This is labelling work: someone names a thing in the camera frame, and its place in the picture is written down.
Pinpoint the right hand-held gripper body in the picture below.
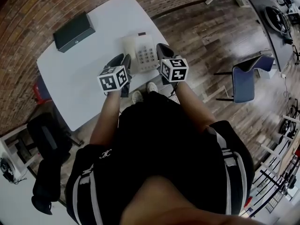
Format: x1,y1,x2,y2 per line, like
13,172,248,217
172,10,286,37
160,58,189,91

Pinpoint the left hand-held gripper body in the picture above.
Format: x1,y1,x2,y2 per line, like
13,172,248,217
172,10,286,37
97,65,132,98

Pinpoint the white telephone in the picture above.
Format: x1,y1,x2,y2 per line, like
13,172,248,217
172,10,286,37
121,32,161,74

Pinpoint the person's left forearm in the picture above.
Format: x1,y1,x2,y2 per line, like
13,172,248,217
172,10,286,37
89,91,121,147

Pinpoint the person's right forearm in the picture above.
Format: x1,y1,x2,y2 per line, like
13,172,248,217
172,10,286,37
174,81,217,134

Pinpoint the person's white right shoe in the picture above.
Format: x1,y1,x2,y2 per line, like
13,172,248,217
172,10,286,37
146,82,158,94

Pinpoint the person's white shoe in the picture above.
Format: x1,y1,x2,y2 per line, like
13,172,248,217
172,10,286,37
132,90,144,105
146,82,158,94

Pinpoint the person's white left shoe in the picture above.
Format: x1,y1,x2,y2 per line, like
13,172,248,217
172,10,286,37
132,90,144,105

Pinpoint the white table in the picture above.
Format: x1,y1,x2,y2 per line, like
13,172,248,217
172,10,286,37
36,0,173,132

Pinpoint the dark green box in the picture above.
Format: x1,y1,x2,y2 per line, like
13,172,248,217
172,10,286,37
52,11,96,53

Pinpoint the person's black shirt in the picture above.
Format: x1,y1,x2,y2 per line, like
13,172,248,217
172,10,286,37
65,91,255,225

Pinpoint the blue chair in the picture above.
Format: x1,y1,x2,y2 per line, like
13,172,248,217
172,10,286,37
213,54,275,104

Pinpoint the red crate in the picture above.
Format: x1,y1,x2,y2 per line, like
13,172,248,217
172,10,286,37
32,76,52,105

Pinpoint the black office chair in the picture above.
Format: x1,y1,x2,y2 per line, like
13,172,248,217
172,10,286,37
31,159,78,217
26,111,84,166

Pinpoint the white cabinet with dark counter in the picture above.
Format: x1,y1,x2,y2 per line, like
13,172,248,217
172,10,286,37
236,0,300,72

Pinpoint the white metal rack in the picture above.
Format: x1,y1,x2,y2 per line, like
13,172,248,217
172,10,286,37
252,111,300,218

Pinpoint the white shelf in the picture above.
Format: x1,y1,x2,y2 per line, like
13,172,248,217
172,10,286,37
0,123,39,180

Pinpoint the person's chin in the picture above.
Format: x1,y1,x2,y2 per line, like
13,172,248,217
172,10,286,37
120,174,300,225

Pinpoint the bowl of black cables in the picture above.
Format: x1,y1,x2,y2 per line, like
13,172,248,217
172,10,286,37
264,5,292,35

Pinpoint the black cable coil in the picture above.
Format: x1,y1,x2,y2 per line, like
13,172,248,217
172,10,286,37
0,157,28,185

